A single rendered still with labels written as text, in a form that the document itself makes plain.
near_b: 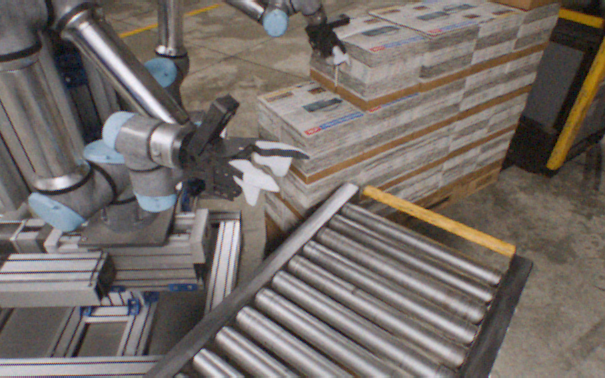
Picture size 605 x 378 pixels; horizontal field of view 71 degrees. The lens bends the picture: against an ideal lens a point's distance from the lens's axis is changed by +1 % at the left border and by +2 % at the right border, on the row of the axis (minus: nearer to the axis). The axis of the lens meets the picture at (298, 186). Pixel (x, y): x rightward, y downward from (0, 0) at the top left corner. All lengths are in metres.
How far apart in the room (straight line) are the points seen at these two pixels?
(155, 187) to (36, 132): 0.27
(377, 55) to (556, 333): 1.40
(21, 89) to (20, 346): 1.18
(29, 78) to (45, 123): 0.09
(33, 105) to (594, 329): 2.18
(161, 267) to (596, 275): 2.02
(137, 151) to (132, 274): 0.65
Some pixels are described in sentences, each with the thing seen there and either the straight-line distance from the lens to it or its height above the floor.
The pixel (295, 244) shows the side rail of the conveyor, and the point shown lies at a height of 0.80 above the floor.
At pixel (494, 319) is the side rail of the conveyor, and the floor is 0.80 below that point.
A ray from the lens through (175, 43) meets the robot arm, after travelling 1.62.
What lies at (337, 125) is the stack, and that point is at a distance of 1.56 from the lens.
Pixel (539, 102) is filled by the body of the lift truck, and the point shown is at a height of 0.38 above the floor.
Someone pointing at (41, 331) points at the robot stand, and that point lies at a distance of 1.92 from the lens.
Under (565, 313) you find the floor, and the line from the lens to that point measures 2.29.
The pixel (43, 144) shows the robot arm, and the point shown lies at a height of 1.16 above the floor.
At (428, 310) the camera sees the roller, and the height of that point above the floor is 0.80.
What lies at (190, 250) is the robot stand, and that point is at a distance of 1.23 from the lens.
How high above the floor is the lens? 1.61
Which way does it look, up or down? 39 degrees down
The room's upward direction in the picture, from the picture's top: straight up
